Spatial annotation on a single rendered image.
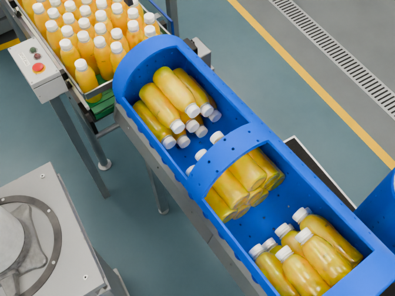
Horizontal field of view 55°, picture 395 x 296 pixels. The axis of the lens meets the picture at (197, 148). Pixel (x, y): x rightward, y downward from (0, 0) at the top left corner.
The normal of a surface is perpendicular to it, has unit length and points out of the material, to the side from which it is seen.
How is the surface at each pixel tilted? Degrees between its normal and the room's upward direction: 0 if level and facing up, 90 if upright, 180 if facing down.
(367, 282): 2
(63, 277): 5
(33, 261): 13
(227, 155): 18
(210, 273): 0
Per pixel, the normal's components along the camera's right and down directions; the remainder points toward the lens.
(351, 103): -0.01, -0.51
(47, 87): 0.58, 0.69
